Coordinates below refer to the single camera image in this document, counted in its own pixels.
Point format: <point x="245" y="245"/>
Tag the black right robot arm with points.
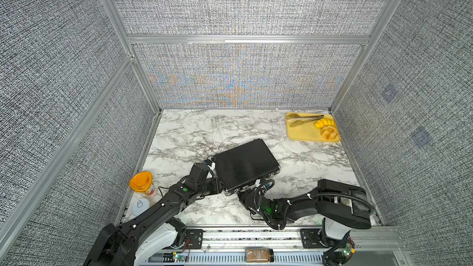
<point x="343" y="207"/>

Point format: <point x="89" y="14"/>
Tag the orange lid plastic jar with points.
<point x="142" y="183"/>

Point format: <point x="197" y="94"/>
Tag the brown spice bottle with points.
<point x="259" y="255"/>

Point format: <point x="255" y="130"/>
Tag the black poker set case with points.
<point x="240" y="167"/>

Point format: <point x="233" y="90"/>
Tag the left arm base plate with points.
<point x="193" y="239"/>

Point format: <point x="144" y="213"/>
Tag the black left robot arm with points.
<point x="118" y="245"/>

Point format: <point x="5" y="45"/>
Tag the metal tongs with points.
<point x="297" y="120"/>

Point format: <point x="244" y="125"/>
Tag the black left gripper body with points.
<point x="209" y="188"/>

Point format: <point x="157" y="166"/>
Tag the yellow plastic tray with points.
<point x="308" y="131"/>

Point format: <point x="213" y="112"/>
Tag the aluminium front rail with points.
<point x="226" y="245"/>

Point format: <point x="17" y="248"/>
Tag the yellow bundt cake toy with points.
<point x="329" y="133"/>

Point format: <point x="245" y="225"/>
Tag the yellow croissant toy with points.
<point x="321" y="123"/>

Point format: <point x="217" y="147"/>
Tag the white cup number eight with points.
<point x="140" y="206"/>

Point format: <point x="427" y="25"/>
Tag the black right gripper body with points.
<point x="248" y="193"/>

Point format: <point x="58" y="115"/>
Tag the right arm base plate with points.
<point x="318" y="239"/>

